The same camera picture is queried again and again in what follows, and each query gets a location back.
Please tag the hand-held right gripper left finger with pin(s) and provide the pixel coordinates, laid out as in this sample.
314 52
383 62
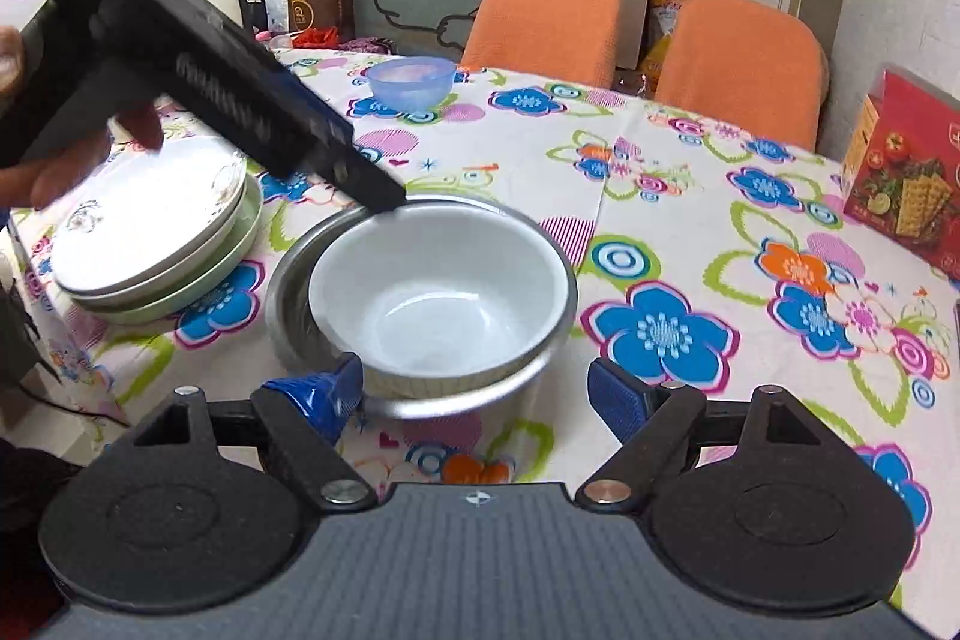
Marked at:
315 396

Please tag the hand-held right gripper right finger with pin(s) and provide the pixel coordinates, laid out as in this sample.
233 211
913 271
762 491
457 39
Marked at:
619 396

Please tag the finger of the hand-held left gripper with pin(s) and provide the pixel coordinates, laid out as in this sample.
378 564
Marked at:
247 85

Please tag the stainless steel bowl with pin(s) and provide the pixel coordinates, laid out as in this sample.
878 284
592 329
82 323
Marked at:
289 310

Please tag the light green plate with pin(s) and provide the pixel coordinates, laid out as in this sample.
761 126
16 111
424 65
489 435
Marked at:
191 304

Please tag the white ceramic bowl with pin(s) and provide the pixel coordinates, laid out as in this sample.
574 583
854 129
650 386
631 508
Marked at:
450 310

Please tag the translucent blue plastic bowl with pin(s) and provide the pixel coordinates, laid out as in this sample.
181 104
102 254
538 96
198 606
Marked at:
411 84

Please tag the white plate with patterned rim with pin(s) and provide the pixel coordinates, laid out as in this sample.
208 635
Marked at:
191 278

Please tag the large white flower plate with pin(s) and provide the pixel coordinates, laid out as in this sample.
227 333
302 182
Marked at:
142 227

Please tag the person's left hand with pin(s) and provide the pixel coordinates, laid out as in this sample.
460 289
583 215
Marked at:
67 175

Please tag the dark brown gift bag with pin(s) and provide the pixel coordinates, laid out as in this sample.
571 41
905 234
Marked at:
322 3

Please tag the orange chair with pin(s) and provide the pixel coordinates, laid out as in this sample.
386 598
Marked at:
742 63
540 18

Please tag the red cracker box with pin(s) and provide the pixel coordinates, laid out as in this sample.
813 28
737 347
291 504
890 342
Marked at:
907 183

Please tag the yellow snack bag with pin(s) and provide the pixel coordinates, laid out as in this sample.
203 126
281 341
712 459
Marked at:
671 3

